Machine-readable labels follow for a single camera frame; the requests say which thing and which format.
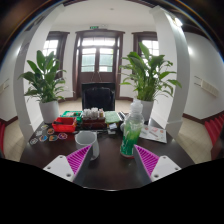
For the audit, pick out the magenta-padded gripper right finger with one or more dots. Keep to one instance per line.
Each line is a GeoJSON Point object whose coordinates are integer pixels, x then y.
{"type": "Point", "coordinates": [150, 161]}

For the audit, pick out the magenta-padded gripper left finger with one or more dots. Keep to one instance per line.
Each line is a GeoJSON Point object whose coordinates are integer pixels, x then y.
{"type": "Point", "coordinates": [75, 161]}

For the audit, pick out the clear green-labelled drink bottle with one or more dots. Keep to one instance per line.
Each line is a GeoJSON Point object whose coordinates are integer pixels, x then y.
{"type": "Point", "coordinates": [131, 133]}

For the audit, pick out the white mug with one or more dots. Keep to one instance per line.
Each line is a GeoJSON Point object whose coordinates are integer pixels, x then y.
{"type": "Point", "coordinates": [87, 141]}

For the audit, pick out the round pink-rimmed sticker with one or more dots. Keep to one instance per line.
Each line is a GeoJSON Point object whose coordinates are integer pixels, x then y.
{"type": "Point", "coordinates": [62, 136]}

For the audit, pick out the white printed paper sheet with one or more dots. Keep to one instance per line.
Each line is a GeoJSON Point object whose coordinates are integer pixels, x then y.
{"type": "Point", "coordinates": [154, 133]}

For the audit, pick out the round colourful sticker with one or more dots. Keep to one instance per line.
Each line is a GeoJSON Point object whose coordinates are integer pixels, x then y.
{"type": "Point", "coordinates": [50, 131]}
{"type": "Point", "coordinates": [43, 138]}
{"type": "Point", "coordinates": [53, 137]}

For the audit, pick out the small black device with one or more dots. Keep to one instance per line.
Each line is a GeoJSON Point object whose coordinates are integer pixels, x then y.
{"type": "Point", "coordinates": [111, 131]}

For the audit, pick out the green box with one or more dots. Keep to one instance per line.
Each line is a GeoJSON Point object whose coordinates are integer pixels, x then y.
{"type": "Point", "coordinates": [71, 114]}

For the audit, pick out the green cloth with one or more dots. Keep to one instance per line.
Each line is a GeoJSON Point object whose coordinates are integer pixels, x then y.
{"type": "Point", "coordinates": [112, 117]}

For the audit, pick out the black chair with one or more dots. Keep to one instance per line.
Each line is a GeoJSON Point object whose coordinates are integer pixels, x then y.
{"type": "Point", "coordinates": [98, 98]}

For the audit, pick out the potted leafy plant, white pot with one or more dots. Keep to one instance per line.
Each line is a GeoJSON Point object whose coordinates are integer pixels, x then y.
{"type": "Point", "coordinates": [45, 80]}
{"type": "Point", "coordinates": [148, 76]}

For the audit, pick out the brown glazed double door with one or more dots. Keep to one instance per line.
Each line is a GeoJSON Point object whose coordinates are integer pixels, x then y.
{"type": "Point", "coordinates": [98, 60]}

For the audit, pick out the brown-framed window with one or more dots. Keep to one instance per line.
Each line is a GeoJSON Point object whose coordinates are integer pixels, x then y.
{"type": "Point", "coordinates": [150, 45]}
{"type": "Point", "coordinates": [53, 46]}

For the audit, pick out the green exit sign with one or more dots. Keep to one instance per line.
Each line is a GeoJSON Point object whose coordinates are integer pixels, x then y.
{"type": "Point", "coordinates": [94, 27]}

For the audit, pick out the white wall-mounted panel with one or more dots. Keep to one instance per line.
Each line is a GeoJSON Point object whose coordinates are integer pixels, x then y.
{"type": "Point", "coordinates": [4, 87]}
{"type": "Point", "coordinates": [206, 86]}

